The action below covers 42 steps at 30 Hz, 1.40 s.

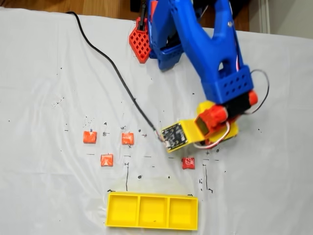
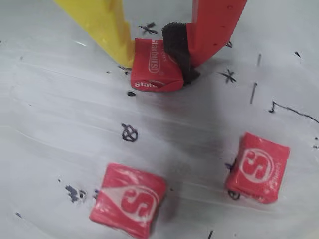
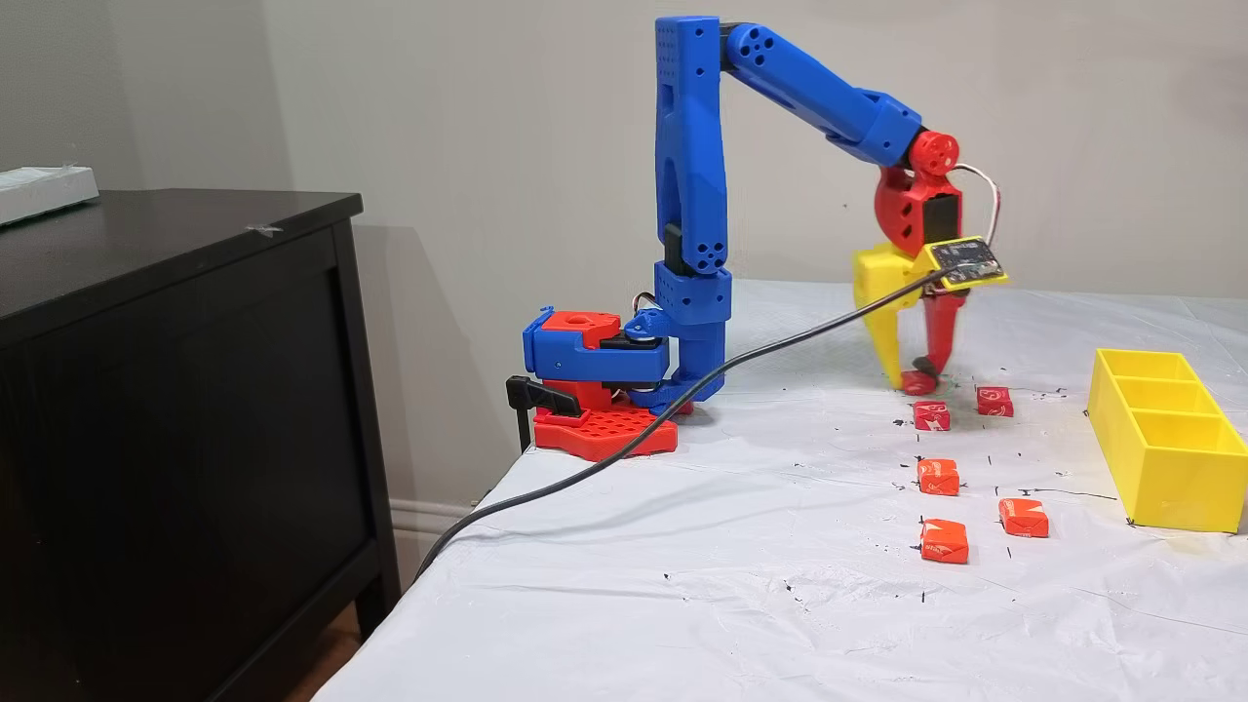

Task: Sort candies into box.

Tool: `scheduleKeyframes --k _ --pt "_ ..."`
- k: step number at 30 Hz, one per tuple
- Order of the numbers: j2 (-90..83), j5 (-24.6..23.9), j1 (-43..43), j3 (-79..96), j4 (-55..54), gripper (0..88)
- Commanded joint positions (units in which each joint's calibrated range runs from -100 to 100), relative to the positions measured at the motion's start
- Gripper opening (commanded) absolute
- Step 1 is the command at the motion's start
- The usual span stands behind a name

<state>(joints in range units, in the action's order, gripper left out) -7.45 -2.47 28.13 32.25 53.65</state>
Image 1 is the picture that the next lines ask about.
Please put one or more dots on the red candy with S print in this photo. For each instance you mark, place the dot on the red candy with S print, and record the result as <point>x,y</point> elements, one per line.
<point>188,163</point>

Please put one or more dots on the orange candy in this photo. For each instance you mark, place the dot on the orange candy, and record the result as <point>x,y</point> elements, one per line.
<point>106,160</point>
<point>127,138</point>
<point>90,137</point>

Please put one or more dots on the yellow three-compartment box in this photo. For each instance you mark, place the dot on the yellow three-compartment box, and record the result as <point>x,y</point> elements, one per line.
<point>123,210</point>

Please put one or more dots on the black table clamp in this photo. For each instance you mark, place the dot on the black table clamp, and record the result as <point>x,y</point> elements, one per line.
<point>141,24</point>

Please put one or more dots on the white tablecloth with ink marks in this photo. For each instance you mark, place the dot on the white tablecloth with ink marks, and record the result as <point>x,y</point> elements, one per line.
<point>49,85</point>

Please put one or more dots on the camera board on yellow mount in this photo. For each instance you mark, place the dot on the camera board on yellow mount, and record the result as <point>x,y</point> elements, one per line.
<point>174,137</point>

